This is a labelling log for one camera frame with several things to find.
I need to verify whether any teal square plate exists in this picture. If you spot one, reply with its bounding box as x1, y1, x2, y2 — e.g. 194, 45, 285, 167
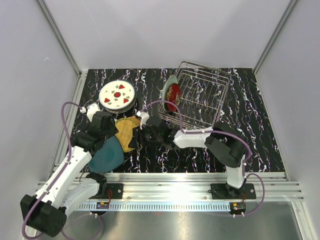
88, 136, 125, 175

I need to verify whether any yellow woven pattern plate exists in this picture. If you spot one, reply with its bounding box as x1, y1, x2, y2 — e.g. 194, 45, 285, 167
115, 116, 140, 153

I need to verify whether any red floral plate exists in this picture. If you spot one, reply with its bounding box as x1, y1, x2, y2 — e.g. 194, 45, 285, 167
165, 83, 181, 112

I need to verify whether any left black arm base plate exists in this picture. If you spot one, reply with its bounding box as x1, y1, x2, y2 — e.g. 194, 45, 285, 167
105, 183, 124, 200

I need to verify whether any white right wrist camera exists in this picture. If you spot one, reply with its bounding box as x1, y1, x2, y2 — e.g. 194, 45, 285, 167
136, 111, 150, 130

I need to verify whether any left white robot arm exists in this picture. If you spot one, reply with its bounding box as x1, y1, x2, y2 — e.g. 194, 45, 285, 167
20, 111, 124, 240

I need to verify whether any aluminium mounting rail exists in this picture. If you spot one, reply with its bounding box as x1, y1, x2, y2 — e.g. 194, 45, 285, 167
105, 172, 304, 202

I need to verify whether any white watermelon pattern plate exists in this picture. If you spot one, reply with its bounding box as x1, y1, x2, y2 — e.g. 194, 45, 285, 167
98, 79, 137, 110

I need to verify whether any right aluminium frame post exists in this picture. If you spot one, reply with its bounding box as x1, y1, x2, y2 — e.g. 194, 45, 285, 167
253, 0, 300, 75

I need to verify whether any left small circuit board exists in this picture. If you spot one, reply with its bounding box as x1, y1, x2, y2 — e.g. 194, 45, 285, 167
96, 202, 110, 209

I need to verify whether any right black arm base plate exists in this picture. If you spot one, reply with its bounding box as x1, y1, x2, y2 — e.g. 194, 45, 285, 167
208, 183, 257, 200

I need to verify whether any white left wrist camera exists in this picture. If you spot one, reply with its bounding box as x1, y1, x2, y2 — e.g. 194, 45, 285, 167
80, 102, 101, 122

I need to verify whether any metal wire dish rack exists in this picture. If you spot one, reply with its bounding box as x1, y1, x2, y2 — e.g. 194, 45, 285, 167
157, 61, 231, 130

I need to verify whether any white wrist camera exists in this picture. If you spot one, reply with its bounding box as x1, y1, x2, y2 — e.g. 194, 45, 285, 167
136, 111, 150, 130
80, 102, 101, 122

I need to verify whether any mint green flower plate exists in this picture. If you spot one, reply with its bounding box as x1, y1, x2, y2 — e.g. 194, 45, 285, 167
161, 75, 179, 111

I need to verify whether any left aluminium frame post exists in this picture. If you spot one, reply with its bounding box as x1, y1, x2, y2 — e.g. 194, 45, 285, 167
36, 0, 88, 87

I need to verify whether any small circuit board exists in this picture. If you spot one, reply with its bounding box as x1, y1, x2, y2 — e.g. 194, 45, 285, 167
230, 201, 247, 212
96, 202, 110, 209

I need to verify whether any right small circuit board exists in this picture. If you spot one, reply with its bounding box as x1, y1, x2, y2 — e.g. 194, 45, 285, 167
230, 201, 247, 212

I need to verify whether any aluminium frame post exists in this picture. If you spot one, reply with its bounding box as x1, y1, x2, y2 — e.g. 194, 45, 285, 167
253, 0, 300, 75
36, 0, 88, 87

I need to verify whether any white slotted cable duct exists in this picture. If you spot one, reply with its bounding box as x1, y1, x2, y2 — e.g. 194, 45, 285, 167
76, 201, 231, 212

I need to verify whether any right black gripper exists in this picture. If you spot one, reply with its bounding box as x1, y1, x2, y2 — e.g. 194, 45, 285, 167
128, 123, 162, 150

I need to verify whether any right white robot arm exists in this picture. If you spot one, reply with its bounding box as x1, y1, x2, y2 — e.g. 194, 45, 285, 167
128, 117, 252, 199

